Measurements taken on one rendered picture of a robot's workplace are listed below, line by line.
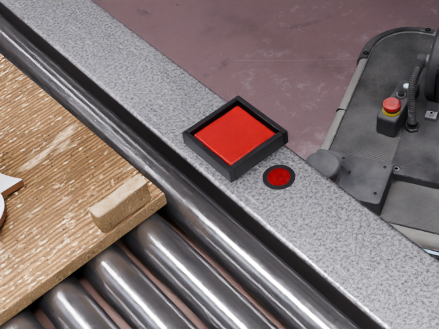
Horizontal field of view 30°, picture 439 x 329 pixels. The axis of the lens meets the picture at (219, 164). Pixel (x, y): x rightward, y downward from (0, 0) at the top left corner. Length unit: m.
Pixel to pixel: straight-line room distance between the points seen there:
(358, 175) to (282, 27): 0.89
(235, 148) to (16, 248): 0.23
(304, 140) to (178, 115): 1.23
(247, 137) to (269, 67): 1.49
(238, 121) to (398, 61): 1.13
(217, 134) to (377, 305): 0.24
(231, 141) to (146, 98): 0.13
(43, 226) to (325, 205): 0.26
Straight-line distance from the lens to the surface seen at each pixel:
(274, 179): 0.79
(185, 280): 0.73
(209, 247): 0.76
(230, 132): 0.82
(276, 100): 2.20
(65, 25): 1.03
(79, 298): 0.74
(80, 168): 0.82
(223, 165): 0.79
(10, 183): 0.81
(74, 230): 0.77
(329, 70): 2.27
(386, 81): 1.88
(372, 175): 1.63
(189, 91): 0.90
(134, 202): 0.76
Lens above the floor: 1.52
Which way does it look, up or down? 48 degrees down
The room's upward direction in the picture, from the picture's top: 10 degrees counter-clockwise
